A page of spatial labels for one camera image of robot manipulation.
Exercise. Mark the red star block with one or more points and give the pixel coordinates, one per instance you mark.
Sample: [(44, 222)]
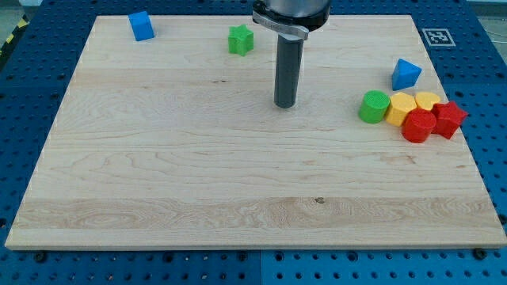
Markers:
[(449, 117)]

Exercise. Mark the red cylinder block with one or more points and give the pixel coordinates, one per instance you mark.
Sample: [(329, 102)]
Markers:
[(418, 125)]

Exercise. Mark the blue triangle block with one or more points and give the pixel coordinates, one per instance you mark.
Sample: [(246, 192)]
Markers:
[(405, 75)]

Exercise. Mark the green star block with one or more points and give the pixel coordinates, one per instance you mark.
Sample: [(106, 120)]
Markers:
[(240, 40)]

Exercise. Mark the white fiducial marker tag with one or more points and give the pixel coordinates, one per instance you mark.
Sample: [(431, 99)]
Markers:
[(438, 37)]

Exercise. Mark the silver black robot wrist flange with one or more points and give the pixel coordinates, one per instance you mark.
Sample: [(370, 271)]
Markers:
[(294, 19)]

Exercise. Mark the yellow heart block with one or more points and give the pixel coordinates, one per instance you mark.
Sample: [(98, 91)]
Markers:
[(426, 100)]

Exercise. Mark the yellow hexagon block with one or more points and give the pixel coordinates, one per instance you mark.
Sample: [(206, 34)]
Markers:
[(401, 104)]

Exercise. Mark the blue cube block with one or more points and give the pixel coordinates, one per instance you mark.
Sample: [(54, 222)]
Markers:
[(141, 25)]

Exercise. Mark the light wooden board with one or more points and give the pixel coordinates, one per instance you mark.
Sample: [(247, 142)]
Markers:
[(175, 143)]

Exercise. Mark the green cylinder block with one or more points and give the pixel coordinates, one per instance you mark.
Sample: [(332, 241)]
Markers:
[(373, 106)]

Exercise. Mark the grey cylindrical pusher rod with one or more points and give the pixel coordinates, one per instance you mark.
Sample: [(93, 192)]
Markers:
[(288, 62)]

